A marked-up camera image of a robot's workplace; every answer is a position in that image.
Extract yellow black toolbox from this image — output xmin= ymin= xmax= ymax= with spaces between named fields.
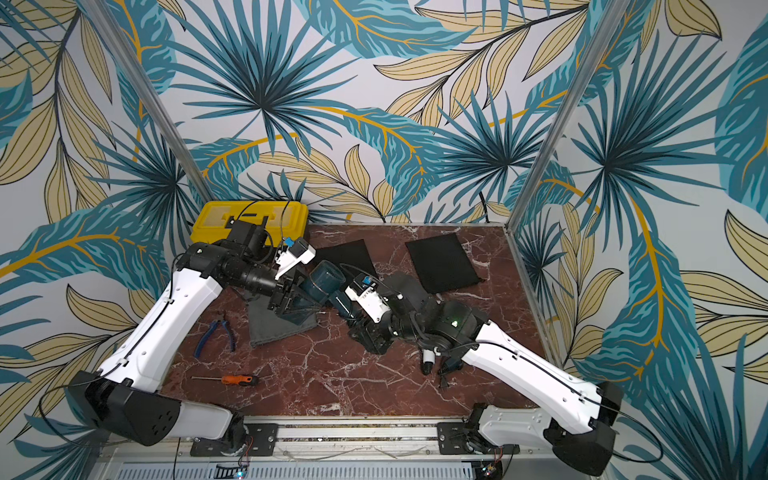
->
xmin=190 ymin=200 xmax=309 ymax=248

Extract blue handled pliers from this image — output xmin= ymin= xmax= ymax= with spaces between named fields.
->
xmin=193 ymin=317 xmax=236 ymax=360

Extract black pouch right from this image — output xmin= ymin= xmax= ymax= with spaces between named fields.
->
xmin=406 ymin=233 xmax=483 ymax=294

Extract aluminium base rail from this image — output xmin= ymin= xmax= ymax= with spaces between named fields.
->
xmin=95 ymin=416 xmax=607 ymax=480

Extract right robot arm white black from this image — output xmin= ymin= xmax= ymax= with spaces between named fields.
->
xmin=331 ymin=272 xmax=623 ymax=477

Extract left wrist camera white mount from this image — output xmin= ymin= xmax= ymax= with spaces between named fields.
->
xmin=275 ymin=238 xmax=316 ymax=280

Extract grey fabric pouch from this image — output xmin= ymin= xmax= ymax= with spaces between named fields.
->
xmin=246 ymin=295 xmax=318 ymax=348

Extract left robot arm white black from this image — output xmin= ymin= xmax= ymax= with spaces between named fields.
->
xmin=67 ymin=221 xmax=316 ymax=454

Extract orange handled screwdriver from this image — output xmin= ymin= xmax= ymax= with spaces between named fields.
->
xmin=192 ymin=375 xmax=258 ymax=386

